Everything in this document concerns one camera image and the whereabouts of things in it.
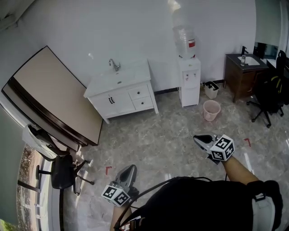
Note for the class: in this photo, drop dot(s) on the white water dispenser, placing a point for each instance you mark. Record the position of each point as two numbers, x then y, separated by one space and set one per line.
189 90

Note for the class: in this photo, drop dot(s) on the beige leaning board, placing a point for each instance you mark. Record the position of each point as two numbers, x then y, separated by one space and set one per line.
56 90

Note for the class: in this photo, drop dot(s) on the clear water bottle red label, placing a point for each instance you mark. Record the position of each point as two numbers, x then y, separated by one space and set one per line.
184 41

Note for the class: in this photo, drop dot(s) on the black backpack yellow trim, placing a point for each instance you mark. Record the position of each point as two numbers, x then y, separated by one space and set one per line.
276 84

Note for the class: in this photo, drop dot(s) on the white inset basin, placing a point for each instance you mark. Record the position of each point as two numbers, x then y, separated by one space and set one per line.
249 61

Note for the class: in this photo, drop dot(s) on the black faucet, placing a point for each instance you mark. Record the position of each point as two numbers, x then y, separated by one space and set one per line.
243 50

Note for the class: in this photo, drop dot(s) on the person's black shirt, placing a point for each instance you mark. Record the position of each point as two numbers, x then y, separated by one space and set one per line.
192 203

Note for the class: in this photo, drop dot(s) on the pink waste bin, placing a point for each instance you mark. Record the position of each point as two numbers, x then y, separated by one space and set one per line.
211 111

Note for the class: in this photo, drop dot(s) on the white vanity cabinet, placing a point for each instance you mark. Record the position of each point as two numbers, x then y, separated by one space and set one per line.
101 103

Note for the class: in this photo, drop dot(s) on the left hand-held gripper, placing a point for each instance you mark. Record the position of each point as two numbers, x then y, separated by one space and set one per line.
116 195

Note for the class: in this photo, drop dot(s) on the black office chair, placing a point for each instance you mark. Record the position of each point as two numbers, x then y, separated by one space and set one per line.
62 173
268 101
283 63

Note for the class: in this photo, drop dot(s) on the white garment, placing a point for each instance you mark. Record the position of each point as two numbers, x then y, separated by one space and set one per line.
31 139

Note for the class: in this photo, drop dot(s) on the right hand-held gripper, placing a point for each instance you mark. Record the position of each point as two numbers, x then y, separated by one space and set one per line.
222 149

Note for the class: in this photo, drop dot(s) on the clear drinking glass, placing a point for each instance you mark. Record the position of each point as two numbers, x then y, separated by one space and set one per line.
243 60

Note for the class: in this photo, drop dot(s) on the chrome faucet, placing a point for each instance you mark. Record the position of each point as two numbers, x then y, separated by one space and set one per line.
115 66

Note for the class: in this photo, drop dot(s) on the person's left forearm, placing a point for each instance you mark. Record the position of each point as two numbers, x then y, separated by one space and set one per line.
117 217

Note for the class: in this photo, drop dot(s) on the wide grey roller blind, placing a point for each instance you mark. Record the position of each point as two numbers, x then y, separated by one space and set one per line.
9 180

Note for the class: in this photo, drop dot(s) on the dark brown leaning boards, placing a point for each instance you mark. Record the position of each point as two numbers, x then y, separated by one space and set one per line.
40 109

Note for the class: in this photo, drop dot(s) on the large glass window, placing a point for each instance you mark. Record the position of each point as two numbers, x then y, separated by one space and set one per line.
29 171

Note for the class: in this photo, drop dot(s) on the white waste bin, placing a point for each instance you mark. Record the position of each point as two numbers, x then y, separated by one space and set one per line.
211 91

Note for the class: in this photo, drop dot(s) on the dark wooden vanity cabinet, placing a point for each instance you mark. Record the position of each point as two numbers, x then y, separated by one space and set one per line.
239 79

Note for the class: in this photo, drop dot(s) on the black chest pack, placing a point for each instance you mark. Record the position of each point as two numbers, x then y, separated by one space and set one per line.
133 224

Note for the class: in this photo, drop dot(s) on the narrow grey roller blind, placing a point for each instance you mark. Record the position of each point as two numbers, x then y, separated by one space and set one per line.
267 22

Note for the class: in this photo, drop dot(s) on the person's right forearm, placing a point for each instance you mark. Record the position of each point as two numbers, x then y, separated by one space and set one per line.
239 170

